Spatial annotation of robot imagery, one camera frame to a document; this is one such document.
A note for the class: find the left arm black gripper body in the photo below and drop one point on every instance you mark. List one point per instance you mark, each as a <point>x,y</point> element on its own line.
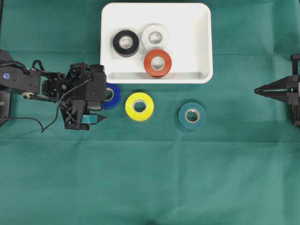
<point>74,96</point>

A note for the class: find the dark teal tape roll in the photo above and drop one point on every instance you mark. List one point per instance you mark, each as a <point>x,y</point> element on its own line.
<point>192,107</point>

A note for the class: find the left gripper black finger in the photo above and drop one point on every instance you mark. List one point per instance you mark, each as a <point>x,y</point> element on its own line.
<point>92,118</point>

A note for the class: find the white tape roll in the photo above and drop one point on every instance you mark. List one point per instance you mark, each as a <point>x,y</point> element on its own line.
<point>155,36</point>

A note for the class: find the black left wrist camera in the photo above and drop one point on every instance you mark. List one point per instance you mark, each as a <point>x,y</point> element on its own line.
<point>96,88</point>

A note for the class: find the orange tape roll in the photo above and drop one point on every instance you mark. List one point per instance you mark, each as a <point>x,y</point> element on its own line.
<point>157,63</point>

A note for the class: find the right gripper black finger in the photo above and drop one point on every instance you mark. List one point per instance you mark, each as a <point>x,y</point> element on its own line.
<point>282,96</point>
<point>280,84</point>

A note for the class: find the yellow tape roll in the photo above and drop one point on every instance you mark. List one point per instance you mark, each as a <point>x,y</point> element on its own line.
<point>130,106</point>

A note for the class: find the blue tape roll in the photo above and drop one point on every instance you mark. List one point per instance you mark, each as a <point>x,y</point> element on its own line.
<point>112,96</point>

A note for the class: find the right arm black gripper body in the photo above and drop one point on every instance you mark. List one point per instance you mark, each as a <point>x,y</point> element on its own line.
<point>295,58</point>

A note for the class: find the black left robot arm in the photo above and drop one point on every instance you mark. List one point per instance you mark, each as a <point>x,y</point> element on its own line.
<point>34,83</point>

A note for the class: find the black tape roll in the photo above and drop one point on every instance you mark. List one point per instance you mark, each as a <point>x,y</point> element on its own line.
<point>129,51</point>

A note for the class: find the white plastic case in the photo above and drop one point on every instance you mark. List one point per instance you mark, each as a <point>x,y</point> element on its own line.
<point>189,46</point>

